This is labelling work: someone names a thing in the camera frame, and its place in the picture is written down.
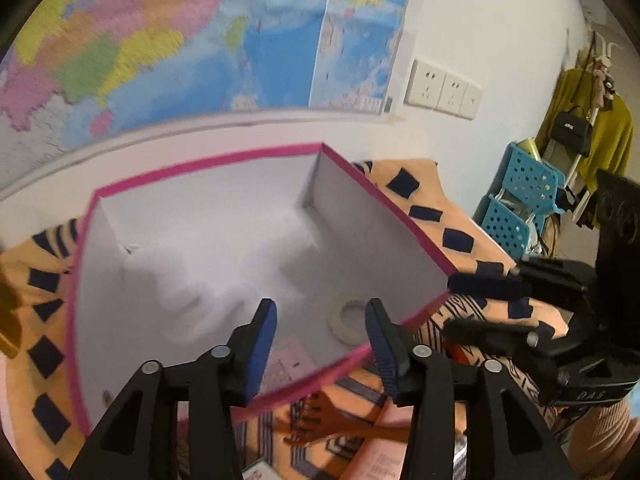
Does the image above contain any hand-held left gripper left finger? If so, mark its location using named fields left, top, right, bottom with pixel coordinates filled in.
left=67, top=298, right=277, bottom=480

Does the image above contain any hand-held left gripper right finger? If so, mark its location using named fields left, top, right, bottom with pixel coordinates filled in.
left=365, top=298, right=573, bottom=480

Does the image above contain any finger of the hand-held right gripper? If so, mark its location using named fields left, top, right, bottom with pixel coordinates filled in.
left=442, top=319, right=571, bottom=357
left=447, top=259, right=596, bottom=306

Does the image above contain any white tape roll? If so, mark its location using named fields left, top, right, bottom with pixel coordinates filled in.
left=326, top=292, right=372, bottom=345

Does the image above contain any pink cardboard box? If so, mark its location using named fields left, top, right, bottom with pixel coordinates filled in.
left=66, top=142, right=453, bottom=436

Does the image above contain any person's right forearm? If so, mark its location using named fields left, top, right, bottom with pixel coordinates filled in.
left=564, top=394, right=640, bottom=480

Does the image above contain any pink paper card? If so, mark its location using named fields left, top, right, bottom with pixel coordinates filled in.
left=260, top=337, right=322, bottom=392

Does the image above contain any blue perforated basket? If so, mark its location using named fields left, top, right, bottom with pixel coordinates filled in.
left=500, top=141, right=567, bottom=212
left=474, top=194, right=534, bottom=257

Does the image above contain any brown wooden back scratcher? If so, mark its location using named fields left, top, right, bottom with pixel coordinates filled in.
left=282, top=392, right=417, bottom=447

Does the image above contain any orange patterned tablecloth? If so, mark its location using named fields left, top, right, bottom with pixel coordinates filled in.
left=0, top=159, right=571, bottom=480

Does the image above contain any pink booklet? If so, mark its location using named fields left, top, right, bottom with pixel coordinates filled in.
left=344, top=439, right=417, bottom=480

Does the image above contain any yellow garment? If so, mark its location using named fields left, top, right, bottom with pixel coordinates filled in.
left=534, top=67, right=636, bottom=202

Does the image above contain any black handbag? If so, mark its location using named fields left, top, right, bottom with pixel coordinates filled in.
left=550, top=105, right=594, bottom=157

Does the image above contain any white coat rack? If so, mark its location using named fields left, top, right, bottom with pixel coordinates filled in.
left=542, top=27, right=623, bottom=196

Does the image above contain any colourful wall map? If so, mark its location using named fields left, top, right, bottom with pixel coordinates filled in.
left=0, top=0, right=417, bottom=188

